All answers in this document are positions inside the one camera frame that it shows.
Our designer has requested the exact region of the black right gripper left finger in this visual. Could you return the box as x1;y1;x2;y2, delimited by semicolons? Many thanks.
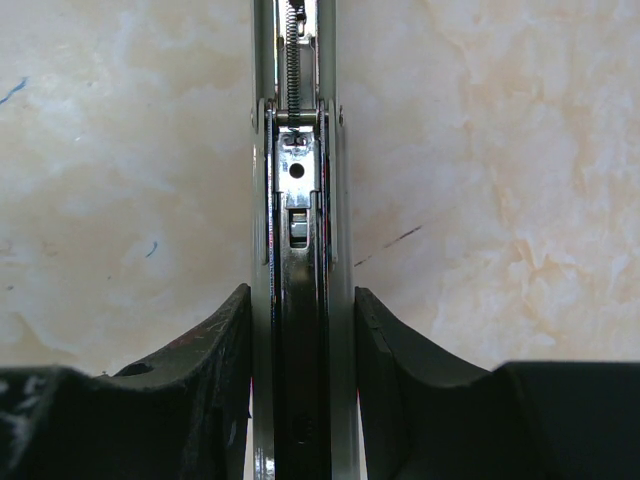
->
1;284;251;479

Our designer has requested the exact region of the large black chrome stapler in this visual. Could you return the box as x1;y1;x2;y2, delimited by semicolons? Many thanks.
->
251;1;361;479

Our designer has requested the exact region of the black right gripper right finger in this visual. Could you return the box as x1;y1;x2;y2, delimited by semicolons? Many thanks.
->
355;288;639;479

